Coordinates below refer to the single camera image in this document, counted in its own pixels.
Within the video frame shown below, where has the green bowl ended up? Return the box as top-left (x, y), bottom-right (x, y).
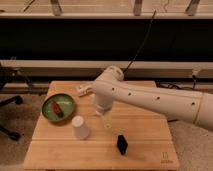
top-left (42, 93), bottom-right (75, 122)

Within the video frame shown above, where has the black office chair base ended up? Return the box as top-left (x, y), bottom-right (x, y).
top-left (0, 63), bottom-right (24, 142)

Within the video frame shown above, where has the white rectangular block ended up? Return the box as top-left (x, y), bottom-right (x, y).
top-left (95, 110), bottom-right (104, 116)

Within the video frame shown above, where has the red brown item in bowl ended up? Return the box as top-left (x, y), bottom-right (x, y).
top-left (51, 101), bottom-right (64, 118)

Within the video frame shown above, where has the black eraser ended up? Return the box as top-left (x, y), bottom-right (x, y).
top-left (117, 135), bottom-right (128, 155)

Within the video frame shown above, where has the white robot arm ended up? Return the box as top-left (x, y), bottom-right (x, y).
top-left (92, 66), bottom-right (213, 132)

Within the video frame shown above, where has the black hanging cable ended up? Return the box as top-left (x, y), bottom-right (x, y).
top-left (120, 9), bottom-right (157, 76)

